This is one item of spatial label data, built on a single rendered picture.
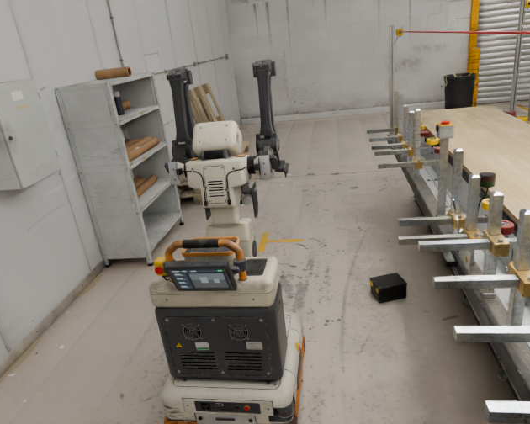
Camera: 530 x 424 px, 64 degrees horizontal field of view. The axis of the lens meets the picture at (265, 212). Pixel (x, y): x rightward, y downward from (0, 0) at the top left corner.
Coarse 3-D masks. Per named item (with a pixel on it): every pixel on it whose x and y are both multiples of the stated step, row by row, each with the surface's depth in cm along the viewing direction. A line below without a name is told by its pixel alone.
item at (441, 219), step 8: (440, 216) 205; (448, 216) 204; (464, 216) 202; (480, 216) 200; (400, 224) 206; (408, 224) 206; (416, 224) 205; (424, 224) 205; (432, 224) 204; (440, 224) 204; (448, 224) 203
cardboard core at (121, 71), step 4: (112, 68) 365; (116, 68) 363; (120, 68) 362; (124, 68) 361; (128, 68) 366; (96, 72) 366; (100, 72) 365; (104, 72) 364; (108, 72) 364; (112, 72) 363; (116, 72) 363; (120, 72) 362; (124, 72) 362; (128, 72) 368; (96, 76) 366; (100, 76) 366; (104, 76) 365; (108, 76) 365; (112, 76) 365; (116, 76) 364; (120, 76) 364; (124, 76) 364; (128, 76) 364
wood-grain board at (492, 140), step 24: (432, 120) 370; (456, 120) 360; (480, 120) 350; (504, 120) 341; (456, 144) 294; (480, 144) 287; (504, 144) 281; (528, 144) 275; (480, 168) 242; (504, 168) 238; (528, 168) 233; (504, 192) 207; (528, 192) 204
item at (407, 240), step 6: (450, 234) 182; (456, 234) 181; (462, 234) 180; (402, 240) 183; (408, 240) 182; (414, 240) 182; (420, 240) 182; (426, 240) 181; (432, 240) 181; (438, 240) 180; (444, 240) 180
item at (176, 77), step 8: (176, 72) 211; (184, 72) 210; (168, 80) 209; (176, 80) 206; (184, 80) 215; (176, 88) 207; (176, 96) 208; (176, 104) 209; (184, 104) 212; (176, 112) 210; (184, 112) 212; (176, 120) 211; (184, 120) 212; (176, 128) 212; (184, 128) 211; (176, 136) 213; (184, 136) 212; (176, 144) 215; (192, 144) 214; (192, 152) 214
